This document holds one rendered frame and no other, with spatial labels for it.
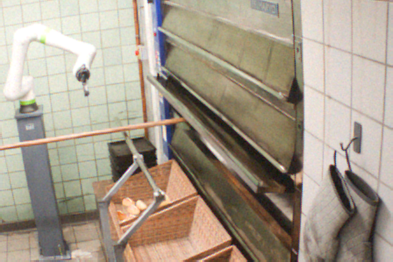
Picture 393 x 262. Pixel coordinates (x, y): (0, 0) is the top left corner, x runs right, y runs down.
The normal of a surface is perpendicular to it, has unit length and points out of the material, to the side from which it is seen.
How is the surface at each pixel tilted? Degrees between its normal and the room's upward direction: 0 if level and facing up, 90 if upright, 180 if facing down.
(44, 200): 90
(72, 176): 90
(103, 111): 90
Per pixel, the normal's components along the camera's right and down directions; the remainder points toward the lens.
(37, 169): 0.15, 0.32
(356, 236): -0.93, 0.04
